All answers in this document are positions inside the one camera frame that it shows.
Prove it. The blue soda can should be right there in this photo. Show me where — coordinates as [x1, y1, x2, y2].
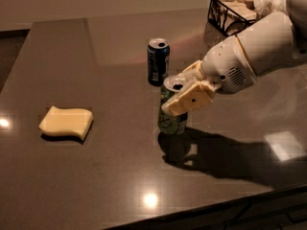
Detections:
[147, 38, 170, 86]

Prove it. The black wire napkin holder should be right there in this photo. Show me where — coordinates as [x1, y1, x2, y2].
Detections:
[207, 0, 257, 36]

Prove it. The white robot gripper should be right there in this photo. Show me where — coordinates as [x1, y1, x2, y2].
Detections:
[161, 35, 257, 117]

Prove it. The yellow sponge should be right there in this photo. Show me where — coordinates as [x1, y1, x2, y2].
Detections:
[38, 106, 94, 141]

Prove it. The metal cup with packets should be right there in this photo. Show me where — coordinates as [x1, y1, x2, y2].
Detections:
[253, 0, 287, 18]

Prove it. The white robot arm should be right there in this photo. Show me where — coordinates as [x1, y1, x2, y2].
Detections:
[162, 0, 307, 116]

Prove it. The green soda can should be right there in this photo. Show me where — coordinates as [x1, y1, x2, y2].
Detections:
[157, 76, 188, 135]

